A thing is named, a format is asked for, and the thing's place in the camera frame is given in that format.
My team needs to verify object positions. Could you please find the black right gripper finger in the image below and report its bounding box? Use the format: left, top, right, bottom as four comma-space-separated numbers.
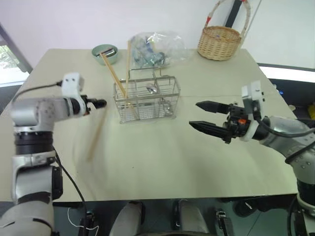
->
189, 120, 232, 142
195, 100, 231, 115

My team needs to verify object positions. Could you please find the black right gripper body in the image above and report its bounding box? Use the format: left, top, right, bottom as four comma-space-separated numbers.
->
222, 103, 252, 145

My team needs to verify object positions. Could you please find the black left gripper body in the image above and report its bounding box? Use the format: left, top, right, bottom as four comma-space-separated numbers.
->
81, 94, 97, 113

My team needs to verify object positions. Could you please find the wooden chopstick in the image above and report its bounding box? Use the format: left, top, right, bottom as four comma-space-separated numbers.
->
87, 109, 108, 162
125, 40, 132, 105
100, 52, 137, 115

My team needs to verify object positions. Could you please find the metal spoon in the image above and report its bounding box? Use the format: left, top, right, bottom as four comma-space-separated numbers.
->
146, 83, 173, 116

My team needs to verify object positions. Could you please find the woven wicker basket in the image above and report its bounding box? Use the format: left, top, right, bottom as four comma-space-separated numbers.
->
197, 0, 253, 61

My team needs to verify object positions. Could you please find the green bowl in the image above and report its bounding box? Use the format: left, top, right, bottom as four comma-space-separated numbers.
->
92, 44, 120, 66

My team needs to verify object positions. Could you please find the silver metal object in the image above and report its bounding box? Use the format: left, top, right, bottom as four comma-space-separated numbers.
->
99, 49, 117, 58

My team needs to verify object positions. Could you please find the clear plastic bag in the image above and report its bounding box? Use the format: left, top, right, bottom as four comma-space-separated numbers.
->
127, 30, 194, 70

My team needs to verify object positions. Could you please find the white side table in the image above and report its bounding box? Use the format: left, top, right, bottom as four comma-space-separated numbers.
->
256, 62, 315, 82

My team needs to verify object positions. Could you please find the dark rounded shape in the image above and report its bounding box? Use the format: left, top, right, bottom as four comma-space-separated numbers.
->
233, 197, 262, 217

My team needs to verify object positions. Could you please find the grey rounded robot leg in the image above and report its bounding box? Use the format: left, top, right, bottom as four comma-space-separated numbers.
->
172, 199, 210, 236
109, 200, 146, 236

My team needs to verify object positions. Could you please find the black stand foot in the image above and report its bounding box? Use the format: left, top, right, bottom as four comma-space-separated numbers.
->
216, 208, 235, 236
79, 208, 95, 236

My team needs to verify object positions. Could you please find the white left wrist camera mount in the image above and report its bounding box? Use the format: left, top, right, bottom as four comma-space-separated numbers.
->
61, 72, 91, 117

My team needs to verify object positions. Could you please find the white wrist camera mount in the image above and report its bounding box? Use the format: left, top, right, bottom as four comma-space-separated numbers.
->
61, 72, 91, 117
239, 80, 266, 143

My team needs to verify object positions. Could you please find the metal wire basket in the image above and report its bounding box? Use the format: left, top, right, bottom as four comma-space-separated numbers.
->
113, 67, 181, 124

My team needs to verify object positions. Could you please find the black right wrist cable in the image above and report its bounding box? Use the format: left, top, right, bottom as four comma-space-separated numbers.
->
254, 110, 315, 164

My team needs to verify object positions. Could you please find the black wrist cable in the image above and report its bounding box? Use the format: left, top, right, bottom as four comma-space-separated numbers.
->
12, 81, 63, 103
254, 110, 315, 164

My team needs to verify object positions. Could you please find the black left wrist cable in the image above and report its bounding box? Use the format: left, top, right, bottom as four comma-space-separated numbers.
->
12, 81, 63, 103

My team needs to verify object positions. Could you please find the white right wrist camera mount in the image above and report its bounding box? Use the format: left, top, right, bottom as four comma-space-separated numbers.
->
239, 80, 266, 143

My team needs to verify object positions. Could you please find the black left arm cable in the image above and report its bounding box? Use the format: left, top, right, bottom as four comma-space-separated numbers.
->
52, 145, 88, 222

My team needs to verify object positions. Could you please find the dark window frame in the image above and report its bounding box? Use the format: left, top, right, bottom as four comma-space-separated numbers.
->
0, 23, 34, 75

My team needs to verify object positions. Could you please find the black vertical post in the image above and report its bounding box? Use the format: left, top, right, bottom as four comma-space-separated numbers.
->
224, 0, 243, 28

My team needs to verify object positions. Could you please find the thin white wire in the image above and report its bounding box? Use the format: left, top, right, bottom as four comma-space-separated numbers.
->
67, 207, 99, 232

